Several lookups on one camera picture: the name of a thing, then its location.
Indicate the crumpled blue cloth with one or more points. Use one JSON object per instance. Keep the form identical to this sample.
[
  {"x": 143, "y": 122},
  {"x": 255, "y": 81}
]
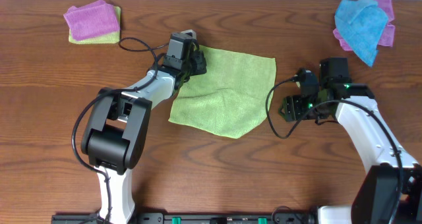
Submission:
[{"x": 361, "y": 24}]

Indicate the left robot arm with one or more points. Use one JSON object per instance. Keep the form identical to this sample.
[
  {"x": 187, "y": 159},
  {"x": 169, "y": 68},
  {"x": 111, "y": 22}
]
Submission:
[{"x": 116, "y": 130}]

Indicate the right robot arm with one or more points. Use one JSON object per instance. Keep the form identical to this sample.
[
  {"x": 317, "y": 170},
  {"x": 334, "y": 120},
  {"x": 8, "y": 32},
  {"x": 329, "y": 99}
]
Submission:
[{"x": 391, "y": 191}]

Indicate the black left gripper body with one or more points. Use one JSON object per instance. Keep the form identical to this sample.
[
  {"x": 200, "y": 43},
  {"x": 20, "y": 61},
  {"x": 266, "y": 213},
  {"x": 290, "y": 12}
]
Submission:
[{"x": 199, "y": 63}]

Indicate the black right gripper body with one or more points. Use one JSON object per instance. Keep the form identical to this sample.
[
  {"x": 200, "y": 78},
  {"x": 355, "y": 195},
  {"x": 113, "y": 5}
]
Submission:
[{"x": 293, "y": 106}]

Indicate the folded green cloth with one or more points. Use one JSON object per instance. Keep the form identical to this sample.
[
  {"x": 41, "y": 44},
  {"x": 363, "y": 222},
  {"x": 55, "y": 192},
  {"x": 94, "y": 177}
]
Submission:
[{"x": 110, "y": 38}]

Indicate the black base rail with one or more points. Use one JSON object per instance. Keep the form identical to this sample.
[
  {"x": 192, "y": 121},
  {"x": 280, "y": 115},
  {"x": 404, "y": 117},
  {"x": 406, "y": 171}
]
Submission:
[{"x": 282, "y": 218}]

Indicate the crumpled pink cloth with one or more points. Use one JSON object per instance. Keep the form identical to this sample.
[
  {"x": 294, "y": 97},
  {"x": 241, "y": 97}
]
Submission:
[{"x": 387, "y": 37}]

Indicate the light green cloth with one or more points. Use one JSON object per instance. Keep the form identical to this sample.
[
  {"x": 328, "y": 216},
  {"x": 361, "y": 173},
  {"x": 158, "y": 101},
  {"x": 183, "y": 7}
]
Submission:
[{"x": 229, "y": 99}]

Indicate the folded pink cloth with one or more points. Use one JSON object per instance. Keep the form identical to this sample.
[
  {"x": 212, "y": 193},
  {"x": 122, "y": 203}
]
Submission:
[{"x": 91, "y": 21}]

